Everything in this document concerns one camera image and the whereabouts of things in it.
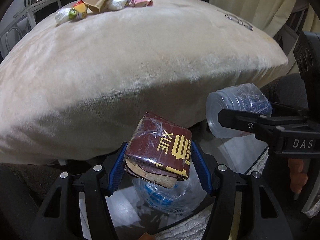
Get person right hand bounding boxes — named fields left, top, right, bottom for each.
left=288, top=159, right=308, bottom=194

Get small white crumpled bag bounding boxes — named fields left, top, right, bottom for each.
left=55, top=8, right=71, bottom=25

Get cream curtain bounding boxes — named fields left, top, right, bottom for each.
left=208, top=0, right=320, bottom=40

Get white tissue plastic bag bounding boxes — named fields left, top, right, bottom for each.
left=106, top=0, right=130, bottom=11

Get beige plush bed blanket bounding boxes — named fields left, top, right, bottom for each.
left=1, top=0, right=288, bottom=165

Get pink snack wrapper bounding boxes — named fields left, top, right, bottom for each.
left=129, top=0, right=153, bottom=8

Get eyeglasses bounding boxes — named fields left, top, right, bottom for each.
left=225, top=14, right=253, bottom=31

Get white metal chair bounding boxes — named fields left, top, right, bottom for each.
left=1, top=16, right=31, bottom=59

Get maroon cardboard box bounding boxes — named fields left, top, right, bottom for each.
left=124, top=112, right=192, bottom=189

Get clear plastic cup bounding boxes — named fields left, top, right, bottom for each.
left=206, top=83, right=272, bottom=139

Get yellow green snack wrapper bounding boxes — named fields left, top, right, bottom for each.
left=68, top=0, right=87, bottom=20

